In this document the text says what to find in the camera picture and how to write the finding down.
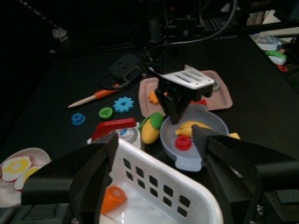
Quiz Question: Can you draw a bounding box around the green toy nut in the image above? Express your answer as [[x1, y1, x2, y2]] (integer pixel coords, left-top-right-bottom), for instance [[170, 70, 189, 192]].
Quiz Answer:
[[97, 106, 114, 120]]

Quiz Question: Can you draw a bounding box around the white green toy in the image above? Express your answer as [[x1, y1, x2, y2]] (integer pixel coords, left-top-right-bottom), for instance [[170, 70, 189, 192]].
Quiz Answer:
[[265, 50, 288, 67]]

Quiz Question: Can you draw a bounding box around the clear plastic bag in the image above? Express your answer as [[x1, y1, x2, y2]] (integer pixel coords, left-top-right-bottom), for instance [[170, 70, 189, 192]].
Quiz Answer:
[[249, 31, 283, 53]]

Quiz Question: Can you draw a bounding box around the orange toy gear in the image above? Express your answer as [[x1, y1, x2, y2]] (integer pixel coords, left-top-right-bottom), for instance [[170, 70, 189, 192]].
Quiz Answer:
[[146, 90, 161, 106]]

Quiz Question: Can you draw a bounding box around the white slotted camera mount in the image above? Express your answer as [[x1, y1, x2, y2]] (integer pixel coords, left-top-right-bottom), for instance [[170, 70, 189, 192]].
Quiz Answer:
[[156, 64, 216, 90]]

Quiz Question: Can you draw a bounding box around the grey-blue toy bowl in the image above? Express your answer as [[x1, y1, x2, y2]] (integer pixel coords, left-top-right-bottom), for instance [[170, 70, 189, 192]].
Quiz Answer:
[[158, 108, 229, 172]]

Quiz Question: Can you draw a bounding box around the black box device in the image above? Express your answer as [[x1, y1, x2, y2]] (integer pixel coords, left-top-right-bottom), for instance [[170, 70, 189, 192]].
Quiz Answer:
[[97, 53, 145, 90]]

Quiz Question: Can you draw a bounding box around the blue toy nut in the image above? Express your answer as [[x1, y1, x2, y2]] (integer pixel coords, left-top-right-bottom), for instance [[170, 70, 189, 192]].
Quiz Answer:
[[69, 112, 88, 127]]

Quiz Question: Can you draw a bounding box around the yellow green toy corn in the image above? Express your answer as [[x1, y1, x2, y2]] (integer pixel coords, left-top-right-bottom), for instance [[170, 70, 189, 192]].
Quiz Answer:
[[138, 112, 165, 144]]

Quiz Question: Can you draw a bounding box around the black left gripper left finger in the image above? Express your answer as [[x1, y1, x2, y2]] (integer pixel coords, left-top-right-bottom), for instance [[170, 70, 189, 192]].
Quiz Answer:
[[21, 132, 120, 224]]

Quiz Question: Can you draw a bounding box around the toy fried egg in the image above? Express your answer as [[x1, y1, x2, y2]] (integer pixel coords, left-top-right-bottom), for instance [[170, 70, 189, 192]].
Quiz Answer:
[[13, 164, 44, 192], [0, 156, 33, 183]]

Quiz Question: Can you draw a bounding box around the orange toy cylinder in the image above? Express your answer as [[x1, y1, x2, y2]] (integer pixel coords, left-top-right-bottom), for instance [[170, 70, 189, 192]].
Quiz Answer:
[[100, 185, 128, 215]]

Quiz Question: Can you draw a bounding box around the red toy handle piece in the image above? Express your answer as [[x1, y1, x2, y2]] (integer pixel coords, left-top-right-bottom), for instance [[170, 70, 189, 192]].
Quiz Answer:
[[90, 117, 138, 142]]

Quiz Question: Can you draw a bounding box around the yellow toy banana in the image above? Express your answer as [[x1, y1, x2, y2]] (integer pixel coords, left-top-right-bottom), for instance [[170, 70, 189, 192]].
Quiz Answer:
[[173, 121, 213, 138]]

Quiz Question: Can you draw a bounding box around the black cable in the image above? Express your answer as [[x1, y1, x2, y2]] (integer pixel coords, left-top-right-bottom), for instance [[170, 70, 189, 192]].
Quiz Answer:
[[145, 0, 239, 49]]

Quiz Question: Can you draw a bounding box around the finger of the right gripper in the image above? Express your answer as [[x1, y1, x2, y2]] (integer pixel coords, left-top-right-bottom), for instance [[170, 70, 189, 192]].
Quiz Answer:
[[153, 87, 176, 118], [166, 94, 192, 125]]

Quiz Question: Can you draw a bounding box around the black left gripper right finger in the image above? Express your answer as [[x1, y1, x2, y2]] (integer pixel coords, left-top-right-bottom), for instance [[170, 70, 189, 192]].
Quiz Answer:
[[190, 123, 299, 224]]

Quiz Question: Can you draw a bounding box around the white toy carton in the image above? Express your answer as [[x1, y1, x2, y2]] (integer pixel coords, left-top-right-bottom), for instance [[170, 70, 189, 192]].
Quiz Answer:
[[86, 126, 144, 151]]

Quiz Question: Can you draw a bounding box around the pink rectangular tray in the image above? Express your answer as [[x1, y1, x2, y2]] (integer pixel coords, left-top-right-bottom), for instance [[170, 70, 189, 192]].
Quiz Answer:
[[137, 69, 233, 118]]

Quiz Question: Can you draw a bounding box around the white plastic basket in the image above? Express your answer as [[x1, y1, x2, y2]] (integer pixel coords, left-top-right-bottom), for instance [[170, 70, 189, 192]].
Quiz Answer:
[[97, 136, 225, 224]]

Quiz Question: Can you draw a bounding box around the pink toy plate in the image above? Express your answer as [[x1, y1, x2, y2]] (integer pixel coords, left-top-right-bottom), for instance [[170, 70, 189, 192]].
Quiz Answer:
[[0, 147, 52, 208]]

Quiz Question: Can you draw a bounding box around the blue toy gear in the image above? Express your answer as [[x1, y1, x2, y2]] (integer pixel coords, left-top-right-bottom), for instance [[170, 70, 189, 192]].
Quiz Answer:
[[112, 96, 136, 115]]

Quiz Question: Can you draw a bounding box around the red toy nut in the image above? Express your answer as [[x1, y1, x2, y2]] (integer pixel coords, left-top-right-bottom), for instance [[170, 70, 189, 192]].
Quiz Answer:
[[173, 135, 192, 151]]

